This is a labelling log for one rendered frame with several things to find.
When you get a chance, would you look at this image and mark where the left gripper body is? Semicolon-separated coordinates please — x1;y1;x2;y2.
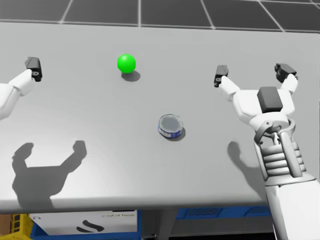
0;83;25;121

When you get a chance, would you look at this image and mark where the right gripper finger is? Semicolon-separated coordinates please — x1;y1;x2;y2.
274;63;300;96
214;64;241;102

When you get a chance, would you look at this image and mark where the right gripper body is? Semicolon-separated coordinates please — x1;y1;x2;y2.
231;85;296;131

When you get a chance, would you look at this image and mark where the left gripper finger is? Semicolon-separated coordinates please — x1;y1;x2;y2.
12;56;44;97

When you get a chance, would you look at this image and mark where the green ball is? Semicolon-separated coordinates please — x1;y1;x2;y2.
116;53;137;74

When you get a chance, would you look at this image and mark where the blue box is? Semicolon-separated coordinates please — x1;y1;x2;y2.
29;205;273;238

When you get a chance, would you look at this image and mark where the yellow box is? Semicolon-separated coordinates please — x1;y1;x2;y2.
0;213;35;240

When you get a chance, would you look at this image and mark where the white box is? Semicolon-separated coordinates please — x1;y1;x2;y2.
29;211;139;236

